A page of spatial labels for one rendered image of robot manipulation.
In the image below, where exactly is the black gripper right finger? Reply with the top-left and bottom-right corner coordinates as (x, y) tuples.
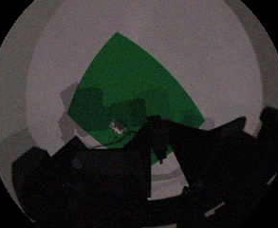
(162, 115), (246, 189)

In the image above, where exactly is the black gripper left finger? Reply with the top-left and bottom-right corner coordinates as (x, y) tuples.
(75, 122), (151, 198)

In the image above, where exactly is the green circuit board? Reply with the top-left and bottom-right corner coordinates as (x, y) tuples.
(66, 32), (206, 149)

